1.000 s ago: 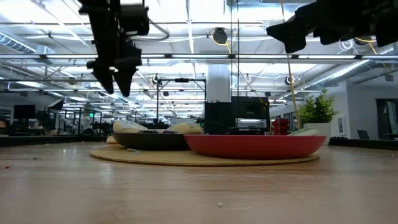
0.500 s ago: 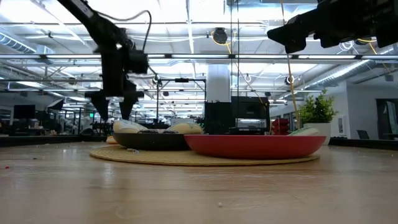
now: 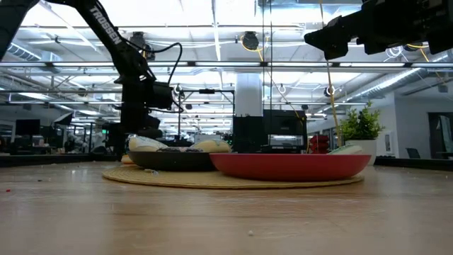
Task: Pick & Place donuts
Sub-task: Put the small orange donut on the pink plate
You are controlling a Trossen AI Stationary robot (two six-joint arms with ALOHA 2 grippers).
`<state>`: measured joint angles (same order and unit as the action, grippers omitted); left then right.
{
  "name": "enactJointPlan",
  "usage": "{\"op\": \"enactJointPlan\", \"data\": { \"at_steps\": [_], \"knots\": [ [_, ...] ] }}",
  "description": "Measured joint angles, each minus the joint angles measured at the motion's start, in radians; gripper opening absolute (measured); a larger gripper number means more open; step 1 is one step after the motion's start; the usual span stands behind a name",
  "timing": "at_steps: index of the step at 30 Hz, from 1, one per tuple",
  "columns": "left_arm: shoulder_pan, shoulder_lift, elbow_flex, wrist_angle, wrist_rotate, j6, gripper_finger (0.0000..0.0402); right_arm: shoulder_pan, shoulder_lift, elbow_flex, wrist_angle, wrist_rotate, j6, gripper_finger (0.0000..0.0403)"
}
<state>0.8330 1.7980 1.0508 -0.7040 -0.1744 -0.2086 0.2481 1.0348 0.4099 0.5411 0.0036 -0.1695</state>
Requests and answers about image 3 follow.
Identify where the black cabinet with lit window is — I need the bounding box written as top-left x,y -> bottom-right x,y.
263,108 -> 308,154

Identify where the round woven straw placemat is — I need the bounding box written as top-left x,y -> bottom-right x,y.
102,164 -> 365,190

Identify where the black monitor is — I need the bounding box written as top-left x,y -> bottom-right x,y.
14,118 -> 41,136

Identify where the red bulky object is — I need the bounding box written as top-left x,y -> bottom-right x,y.
308,134 -> 331,154

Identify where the distant black gantry frame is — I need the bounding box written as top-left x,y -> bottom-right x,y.
178,88 -> 235,141

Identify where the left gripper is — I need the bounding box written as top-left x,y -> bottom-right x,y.
102,76 -> 164,159

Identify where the yellow power cable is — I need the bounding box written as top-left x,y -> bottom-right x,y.
319,0 -> 343,148

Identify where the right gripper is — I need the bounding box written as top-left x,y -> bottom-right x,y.
304,0 -> 429,60

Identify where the green plant in white pot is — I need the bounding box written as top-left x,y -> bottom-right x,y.
338,101 -> 386,166

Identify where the red round plate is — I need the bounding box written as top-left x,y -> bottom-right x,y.
209,152 -> 372,182

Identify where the black ceiling cable reel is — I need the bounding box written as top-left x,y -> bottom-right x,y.
240,30 -> 260,51
129,30 -> 156,61

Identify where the black round plate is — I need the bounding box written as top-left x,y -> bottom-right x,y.
127,150 -> 217,172

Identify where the large white frosted donut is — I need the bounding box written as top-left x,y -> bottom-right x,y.
127,135 -> 169,153

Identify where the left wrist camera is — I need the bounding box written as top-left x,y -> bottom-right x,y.
148,81 -> 175,110

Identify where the large chocolate frosted donut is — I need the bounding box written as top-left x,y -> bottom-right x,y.
157,147 -> 205,154

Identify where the white pillar with black base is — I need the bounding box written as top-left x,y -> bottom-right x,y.
234,72 -> 265,154

